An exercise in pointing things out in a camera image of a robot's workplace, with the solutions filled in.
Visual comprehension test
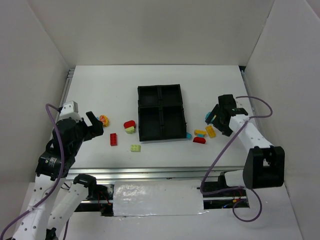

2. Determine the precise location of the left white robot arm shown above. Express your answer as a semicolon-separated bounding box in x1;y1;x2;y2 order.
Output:
12;107;104;240

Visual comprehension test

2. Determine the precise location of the yellow long lego brick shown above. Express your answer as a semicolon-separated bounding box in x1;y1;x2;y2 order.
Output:
205;125;216;138

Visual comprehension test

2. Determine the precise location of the light green lego under red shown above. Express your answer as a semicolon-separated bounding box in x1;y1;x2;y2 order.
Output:
125;126;136;134

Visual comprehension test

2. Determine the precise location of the red flat lego brick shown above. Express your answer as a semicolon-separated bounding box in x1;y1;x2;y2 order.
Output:
109;133;118;147

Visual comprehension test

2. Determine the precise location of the light green square lego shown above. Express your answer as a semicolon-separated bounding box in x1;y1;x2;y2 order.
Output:
130;144;141;153

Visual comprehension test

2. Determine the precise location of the small cyan lego brick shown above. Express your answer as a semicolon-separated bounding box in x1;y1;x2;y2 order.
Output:
186;132;192;140

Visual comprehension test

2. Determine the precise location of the white foil-covered panel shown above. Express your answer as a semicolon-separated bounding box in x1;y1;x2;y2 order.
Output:
113;180;205;217

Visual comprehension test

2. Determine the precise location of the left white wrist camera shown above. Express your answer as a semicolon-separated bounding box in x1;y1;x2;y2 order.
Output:
59;101;79;118

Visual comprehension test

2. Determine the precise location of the red rounded lego brick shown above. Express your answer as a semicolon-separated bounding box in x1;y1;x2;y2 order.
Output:
123;120;136;129

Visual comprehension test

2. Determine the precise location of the black four-compartment sorting tray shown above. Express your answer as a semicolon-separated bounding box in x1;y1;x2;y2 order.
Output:
137;84;187;142

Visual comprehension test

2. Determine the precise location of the red curved lego brick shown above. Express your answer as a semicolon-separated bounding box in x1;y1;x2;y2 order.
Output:
193;136;206;144

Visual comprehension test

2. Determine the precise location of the yellow rounded lego brick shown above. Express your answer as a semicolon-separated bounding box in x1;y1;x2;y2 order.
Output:
194;129;207;138

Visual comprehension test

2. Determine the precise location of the yellow butterfly lego piece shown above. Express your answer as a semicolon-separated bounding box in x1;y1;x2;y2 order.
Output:
99;115;110;128

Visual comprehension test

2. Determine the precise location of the aluminium frame rail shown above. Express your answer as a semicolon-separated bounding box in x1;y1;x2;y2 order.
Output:
67;166;248;181

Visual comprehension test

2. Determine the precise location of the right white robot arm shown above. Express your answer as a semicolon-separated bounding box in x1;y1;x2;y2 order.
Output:
203;94;285;190

